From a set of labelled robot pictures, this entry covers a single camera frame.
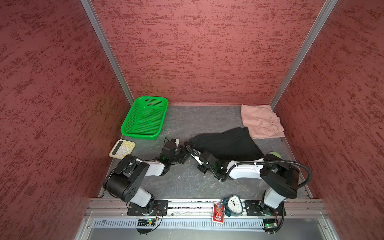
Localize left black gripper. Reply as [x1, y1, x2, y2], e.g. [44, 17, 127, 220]
[169, 142, 197, 164]

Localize black shorts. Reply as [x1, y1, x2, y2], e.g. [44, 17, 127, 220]
[189, 127, 265, 162]

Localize pink shorts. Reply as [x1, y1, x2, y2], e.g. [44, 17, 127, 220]
[241, 105, 285, 140]

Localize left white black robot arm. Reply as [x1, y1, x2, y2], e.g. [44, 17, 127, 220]
[103, 147, 188, 216]

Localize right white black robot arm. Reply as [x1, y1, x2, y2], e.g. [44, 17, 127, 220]
[193, 151, 300, 216]

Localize white teal alarm clock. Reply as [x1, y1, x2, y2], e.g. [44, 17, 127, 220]
[223, 195, 244, 217]

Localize green plastic basket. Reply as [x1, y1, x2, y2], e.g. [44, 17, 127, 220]
[121, 96, 169, 140]

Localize red card packet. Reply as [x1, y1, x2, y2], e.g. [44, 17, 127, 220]
[212, 202, 225, 224]

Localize beige yellow calculator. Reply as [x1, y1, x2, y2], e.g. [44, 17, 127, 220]
[109, 140, 136, 160]

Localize left small circuit board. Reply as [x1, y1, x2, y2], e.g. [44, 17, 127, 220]
[137, 219, 157, 228]

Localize small circuit board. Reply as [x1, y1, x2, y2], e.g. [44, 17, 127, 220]
[137, 219, 157, 228]
[263, 219, 279, 232]

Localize right small circuit board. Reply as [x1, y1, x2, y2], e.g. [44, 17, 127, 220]
[263, 219, 279, 232]

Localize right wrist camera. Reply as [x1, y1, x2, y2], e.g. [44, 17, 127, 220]
[196, 151, 222, 171]

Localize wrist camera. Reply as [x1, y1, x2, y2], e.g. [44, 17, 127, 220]
[196, 151, 222, 171]
[162, 139, 180, 159]

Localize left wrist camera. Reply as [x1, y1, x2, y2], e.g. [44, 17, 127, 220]
[162, 139, 180, 159]

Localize black corrugated cable hose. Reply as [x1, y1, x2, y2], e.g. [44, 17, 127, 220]
[183, 142, 313, 189]

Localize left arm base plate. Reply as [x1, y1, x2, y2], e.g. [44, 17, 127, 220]
[127, 200, 169, 217]

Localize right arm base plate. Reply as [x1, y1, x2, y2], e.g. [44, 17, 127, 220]
[244, 200, 287, 217]

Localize aluminium front rail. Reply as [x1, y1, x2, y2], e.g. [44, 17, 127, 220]
[74, 197, 340, 240]

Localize left aluminium corner post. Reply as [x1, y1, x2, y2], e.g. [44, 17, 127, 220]
[81, 0, 135, 106]

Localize aluminium corner post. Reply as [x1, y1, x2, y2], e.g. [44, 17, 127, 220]
[270, 0, 338, 110]
[81, 0, 135, 106]

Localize right aluminium corner post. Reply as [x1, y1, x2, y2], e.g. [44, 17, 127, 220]
[270, 0, 338, 110]

